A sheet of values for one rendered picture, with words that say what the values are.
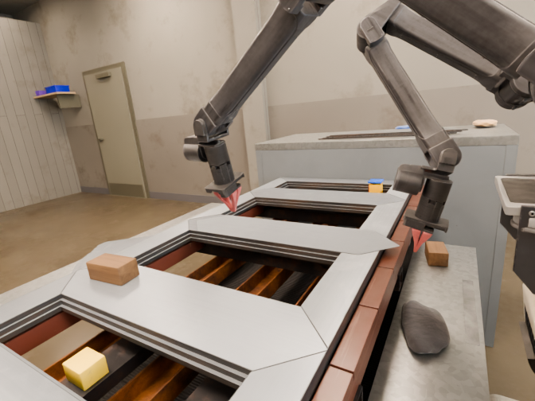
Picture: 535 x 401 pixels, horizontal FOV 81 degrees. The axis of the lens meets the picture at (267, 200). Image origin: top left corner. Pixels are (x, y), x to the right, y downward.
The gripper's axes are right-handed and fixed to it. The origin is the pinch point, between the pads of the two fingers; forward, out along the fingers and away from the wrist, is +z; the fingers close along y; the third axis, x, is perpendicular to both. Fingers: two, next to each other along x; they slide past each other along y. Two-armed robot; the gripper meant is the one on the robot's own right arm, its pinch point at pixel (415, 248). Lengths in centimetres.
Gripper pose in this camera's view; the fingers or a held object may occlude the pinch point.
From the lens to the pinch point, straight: 93.3
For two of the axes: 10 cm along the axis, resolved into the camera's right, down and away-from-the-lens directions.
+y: 8.6, 2.9, -4.3
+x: 5.0, -2.6, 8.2
